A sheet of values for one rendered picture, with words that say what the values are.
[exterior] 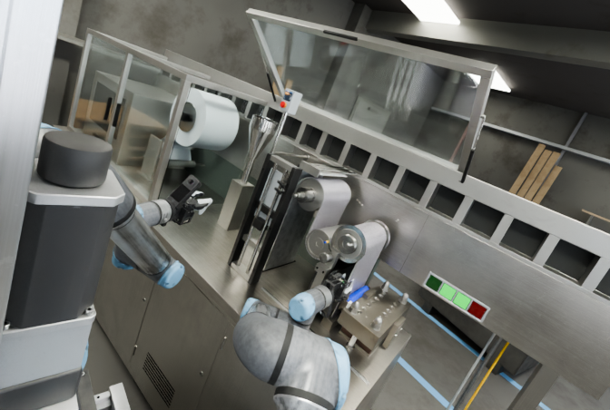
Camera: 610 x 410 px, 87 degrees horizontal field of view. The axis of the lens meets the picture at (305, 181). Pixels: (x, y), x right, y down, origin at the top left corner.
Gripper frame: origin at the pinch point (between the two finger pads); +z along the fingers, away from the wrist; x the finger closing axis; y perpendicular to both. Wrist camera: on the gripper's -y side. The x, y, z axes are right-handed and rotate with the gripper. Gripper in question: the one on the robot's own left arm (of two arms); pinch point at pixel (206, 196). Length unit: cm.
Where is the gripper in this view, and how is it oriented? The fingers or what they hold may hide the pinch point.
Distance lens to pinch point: 123.6
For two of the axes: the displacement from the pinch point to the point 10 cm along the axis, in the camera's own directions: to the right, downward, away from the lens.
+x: 8.1, 5.4, -2.4
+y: -4.8, 8.4, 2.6
